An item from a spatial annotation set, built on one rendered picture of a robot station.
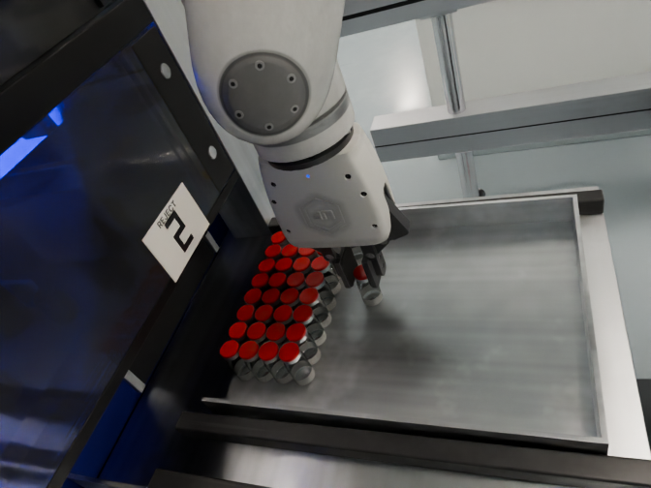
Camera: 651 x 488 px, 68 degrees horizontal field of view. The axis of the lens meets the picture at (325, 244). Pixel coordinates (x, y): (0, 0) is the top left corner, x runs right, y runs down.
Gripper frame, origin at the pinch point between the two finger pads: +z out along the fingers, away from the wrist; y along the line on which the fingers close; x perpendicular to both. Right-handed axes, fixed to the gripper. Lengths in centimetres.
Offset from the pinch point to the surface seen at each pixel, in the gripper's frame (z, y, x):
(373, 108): 94, -64, 201
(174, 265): -6.4, -16.6, -5.3
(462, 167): 58, -4, 91
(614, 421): 5.9, 21.4, -11.5
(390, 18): 8, -14, 87
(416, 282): 5.7, 4.3, 2.4
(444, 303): 5.7, 7.6, -0.5
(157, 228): -10.6, -16.6, -4.2
